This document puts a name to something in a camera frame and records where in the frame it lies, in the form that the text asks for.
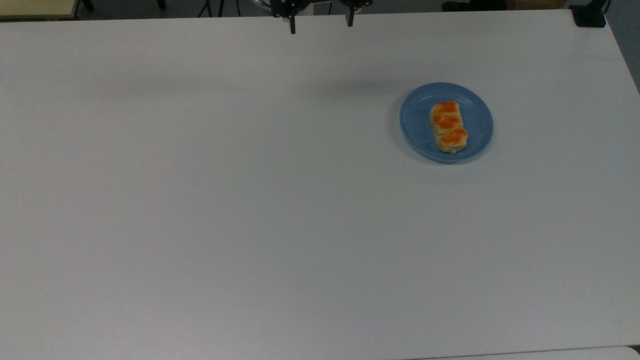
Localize black table clamp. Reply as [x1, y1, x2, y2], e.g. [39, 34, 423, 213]
[570, 0, 608, 29]

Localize black tripod legs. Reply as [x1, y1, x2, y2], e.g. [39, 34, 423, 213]
[196, 0, 227, 19]

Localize orange glazed bread loaf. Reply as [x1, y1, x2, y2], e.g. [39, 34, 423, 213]
[429, 100, 470, 155]

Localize light wooden side table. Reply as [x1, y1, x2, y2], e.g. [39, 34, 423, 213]
[0, 0, 82, 21]

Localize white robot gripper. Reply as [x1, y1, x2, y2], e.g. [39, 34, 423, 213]
[270, 0, 374, 35]

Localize white adjacent table edge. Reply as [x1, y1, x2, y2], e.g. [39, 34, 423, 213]
[415, 345, 640, 360]

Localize blue round plate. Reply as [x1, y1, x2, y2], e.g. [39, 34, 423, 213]
[398, 82, 495, 165]

